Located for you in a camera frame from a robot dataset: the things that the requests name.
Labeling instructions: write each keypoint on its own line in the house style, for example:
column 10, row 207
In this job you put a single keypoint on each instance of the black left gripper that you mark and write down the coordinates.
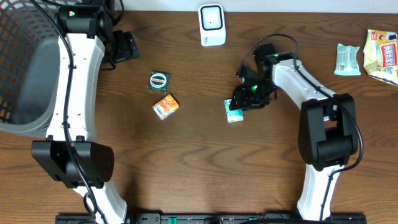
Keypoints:
column 125, row 46

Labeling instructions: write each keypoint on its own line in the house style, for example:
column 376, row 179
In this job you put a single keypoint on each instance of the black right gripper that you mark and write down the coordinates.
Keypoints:
column 242, row 98

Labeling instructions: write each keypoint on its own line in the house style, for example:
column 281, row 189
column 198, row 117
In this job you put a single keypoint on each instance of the green Kleenex tissue pack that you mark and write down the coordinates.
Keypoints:
column 233, row 115

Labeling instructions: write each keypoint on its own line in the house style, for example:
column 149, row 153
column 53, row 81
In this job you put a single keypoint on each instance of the green Zam-Buk tin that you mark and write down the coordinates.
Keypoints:
column 158, row 81

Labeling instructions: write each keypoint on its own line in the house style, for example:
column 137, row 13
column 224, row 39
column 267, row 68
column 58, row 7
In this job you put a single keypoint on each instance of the orange tissue pack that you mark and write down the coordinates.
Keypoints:
column 166, row 106

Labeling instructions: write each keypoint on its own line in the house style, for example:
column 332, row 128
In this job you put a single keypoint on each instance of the teal wet wipe packet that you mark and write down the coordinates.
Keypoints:
column 346, row 60

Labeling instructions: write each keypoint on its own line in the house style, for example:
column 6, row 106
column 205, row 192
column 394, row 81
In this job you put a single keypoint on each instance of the yellow snack bag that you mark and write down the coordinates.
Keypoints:
column 380, row 56

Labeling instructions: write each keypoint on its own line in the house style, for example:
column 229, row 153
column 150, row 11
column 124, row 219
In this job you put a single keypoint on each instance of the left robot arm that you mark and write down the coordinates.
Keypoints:
column 70, row 153

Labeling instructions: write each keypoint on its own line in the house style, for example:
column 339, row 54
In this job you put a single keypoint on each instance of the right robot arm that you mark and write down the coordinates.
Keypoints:
column 327, row 135

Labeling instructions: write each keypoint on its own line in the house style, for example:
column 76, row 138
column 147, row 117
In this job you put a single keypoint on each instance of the white barcode scanner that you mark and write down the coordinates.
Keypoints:
column 212, row 25

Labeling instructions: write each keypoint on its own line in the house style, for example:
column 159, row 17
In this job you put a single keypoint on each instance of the dark grey plastic mesh basket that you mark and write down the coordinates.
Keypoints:
column 30, row 60

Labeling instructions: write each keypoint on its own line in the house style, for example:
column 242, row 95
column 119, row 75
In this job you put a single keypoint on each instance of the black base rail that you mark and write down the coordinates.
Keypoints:
column 156, row 218

